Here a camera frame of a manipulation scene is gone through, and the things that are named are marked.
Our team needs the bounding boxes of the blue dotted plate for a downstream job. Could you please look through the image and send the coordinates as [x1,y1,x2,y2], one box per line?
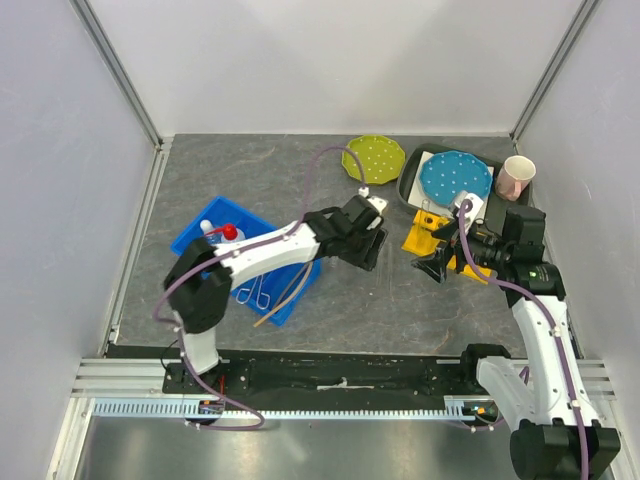
[417,151,493,207]

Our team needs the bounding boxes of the green dotted plate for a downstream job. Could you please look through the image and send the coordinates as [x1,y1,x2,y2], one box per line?
[341,135,406,185]

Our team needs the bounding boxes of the dark green tray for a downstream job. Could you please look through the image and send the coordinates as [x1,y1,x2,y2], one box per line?
[396,143,532,233]

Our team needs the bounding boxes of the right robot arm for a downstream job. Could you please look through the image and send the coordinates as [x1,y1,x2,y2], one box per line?
[409,205,621,479]

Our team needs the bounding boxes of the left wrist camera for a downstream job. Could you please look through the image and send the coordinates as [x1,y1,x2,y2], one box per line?
[358,186,389,217]

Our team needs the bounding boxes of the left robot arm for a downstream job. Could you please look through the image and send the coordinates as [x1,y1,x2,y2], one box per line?
[161,194,388,393]

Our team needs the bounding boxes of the cable duct rail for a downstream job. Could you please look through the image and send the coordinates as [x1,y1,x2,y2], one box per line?
[92,395,492,421]

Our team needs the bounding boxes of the metal crucible tongs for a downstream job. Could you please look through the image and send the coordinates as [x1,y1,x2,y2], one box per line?
[236,275,271,309]

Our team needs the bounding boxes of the yellow test tube rack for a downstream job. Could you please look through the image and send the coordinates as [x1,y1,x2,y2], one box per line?
[402,210,494,285]

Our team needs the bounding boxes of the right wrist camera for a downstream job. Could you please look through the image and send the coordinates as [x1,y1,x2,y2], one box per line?
[448,190,486,227]

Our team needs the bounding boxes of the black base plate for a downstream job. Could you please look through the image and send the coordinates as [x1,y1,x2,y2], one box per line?
[104,342,511,416]

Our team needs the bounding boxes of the tan rubber tube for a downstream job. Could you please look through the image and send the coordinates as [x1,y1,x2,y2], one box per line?
[253,262,313,328]

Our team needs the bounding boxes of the blue plastic compartment bin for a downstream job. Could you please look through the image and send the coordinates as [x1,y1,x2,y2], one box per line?
[170,196,322,326]

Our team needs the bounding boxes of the pink mug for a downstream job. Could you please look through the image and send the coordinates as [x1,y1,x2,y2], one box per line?
[495,155,537,201]

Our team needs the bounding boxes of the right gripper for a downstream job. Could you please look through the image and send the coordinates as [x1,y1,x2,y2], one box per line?
[411,216,513,284]

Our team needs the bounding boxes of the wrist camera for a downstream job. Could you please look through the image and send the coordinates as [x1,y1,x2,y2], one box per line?
[358,186,389,217]
[448,190,486,227]

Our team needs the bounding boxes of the squeeze bottle red cap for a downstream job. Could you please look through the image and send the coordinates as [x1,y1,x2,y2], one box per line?
[210,223,245,244]

